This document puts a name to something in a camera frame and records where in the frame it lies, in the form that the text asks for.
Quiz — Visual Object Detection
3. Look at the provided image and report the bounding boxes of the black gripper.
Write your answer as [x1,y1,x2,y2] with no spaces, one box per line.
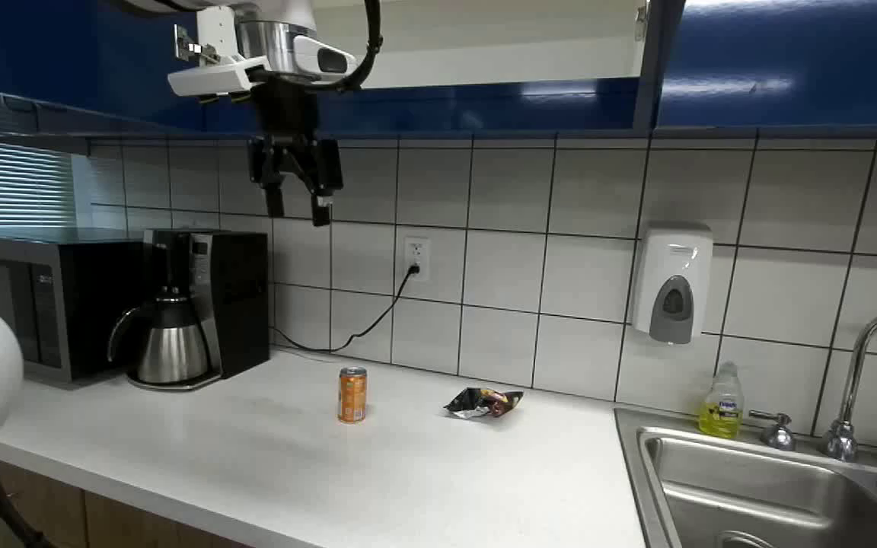
[247,76,346,228]

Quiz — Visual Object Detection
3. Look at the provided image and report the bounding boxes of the orange soda can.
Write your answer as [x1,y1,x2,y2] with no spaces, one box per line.
[334,364,373,426]

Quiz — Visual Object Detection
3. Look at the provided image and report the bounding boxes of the blue upper cabinet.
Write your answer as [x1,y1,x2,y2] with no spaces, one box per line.
[0,0,877,142]

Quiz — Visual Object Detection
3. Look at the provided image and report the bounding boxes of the wooden lower cabinet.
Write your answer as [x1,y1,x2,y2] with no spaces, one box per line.
[0,458,250,548]

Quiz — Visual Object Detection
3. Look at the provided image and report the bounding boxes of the black steel coffee maker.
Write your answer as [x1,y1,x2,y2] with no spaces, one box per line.
[143,228,275,396]

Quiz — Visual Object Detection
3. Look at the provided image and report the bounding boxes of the stainless steel coffee carafe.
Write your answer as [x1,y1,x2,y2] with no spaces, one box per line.
[104,287,218,388]

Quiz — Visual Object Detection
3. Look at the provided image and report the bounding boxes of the dark crumpled chip bag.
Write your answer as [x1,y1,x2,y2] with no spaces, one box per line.
[446,383,527,424]

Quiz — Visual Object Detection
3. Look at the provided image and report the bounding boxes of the window blinds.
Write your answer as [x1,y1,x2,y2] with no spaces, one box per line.
[0,131,80,238]

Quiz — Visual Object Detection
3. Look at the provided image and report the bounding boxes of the black steel microwave oven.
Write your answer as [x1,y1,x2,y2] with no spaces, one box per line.
[0,228,149,388]

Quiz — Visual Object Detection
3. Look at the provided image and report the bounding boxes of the stainless steel sink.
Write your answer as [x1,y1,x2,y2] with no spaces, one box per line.
[616,406,877,548]

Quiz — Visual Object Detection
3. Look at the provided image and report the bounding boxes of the chrome sink faucet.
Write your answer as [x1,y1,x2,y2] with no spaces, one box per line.
[827,298,877,461]

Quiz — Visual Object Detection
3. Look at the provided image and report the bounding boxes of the white wall outlet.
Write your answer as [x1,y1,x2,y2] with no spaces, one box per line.
[403,234,437,289]

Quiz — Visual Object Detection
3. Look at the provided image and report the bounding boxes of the black power cord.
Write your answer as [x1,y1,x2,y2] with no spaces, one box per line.
[267,266,424,360]

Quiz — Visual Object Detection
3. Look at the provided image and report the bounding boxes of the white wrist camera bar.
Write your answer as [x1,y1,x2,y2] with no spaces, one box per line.
[164,38,272,100]

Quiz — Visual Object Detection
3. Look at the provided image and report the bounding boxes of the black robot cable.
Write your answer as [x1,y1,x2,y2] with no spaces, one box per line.
[330,0,386,98]
[0,442,56,548]

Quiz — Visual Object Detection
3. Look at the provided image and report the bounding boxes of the white wall soap dispenser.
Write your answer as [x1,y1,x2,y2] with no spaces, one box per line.
[628,223,717,346]

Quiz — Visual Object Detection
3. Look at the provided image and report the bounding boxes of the chrome faucet handle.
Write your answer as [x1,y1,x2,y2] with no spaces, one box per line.
[747,408,797,451]

